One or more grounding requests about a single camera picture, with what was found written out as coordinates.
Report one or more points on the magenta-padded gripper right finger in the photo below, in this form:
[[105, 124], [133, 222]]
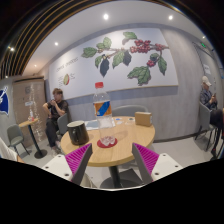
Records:
[[166, 165]]

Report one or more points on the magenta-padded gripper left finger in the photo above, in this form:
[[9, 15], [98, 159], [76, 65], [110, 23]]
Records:
[[55, 165]]

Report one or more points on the clear red-capped drink bottle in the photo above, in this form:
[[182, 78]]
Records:
[[102, 113]]

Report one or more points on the dark mug with white inside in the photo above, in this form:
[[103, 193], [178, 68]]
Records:
[[78, 133]]

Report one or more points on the flat round red coaster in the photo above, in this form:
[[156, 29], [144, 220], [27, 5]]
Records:
[[100, 144]]

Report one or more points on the small round wooden table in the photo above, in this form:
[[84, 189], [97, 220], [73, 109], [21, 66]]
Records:
[[28, 123]]

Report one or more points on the brown cardboard box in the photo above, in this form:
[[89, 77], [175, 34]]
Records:
[[143, 119]]

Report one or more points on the person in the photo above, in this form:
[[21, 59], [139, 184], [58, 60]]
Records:
[[56, 110], [208, 100]]

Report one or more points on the small clear bottle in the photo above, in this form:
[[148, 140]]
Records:
[[31, 115]]

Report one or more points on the grey chair with curved back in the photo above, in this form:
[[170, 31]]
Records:
[[128, 110]]

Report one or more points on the green exit sign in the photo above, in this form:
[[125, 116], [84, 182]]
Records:
[[203, 44]]

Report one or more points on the recessed ceiling lights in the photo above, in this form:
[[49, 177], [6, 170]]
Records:
[[105, 16]]

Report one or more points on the blue wall decal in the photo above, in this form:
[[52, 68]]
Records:
[[4, 101]]

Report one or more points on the coffee plant wall mural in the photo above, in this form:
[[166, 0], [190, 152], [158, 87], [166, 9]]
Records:
[[86, 73]]

